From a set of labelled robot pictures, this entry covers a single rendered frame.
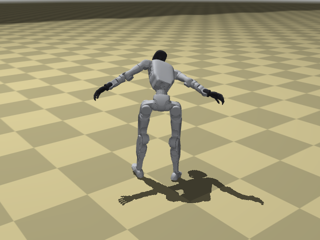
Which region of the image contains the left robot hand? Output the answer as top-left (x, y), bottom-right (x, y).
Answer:
top-left (93, 82), bottom-right (113, 101)

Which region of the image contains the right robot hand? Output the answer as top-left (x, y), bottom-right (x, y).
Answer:
top-left (203, 89), bottom-right (225, 105)

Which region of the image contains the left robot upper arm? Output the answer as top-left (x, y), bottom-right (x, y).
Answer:
top-left (123, 59), bottom-right (152, 81)

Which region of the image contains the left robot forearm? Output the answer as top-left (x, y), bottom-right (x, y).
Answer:
top-left (107, 72), bottom-right (126, 90)

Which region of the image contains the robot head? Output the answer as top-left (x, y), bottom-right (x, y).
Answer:
top-left (152, 50), bottom-right (167, 62)

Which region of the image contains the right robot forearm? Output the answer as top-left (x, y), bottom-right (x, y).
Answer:
top-left (190, 78), bottom-right (208, 97)

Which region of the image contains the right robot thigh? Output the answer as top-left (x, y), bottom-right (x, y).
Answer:
top-left (168, 100), bottom-right (182, 149)

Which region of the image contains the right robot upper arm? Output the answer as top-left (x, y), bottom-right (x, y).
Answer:
top-left (174, 69), bottom-right (193, 88)

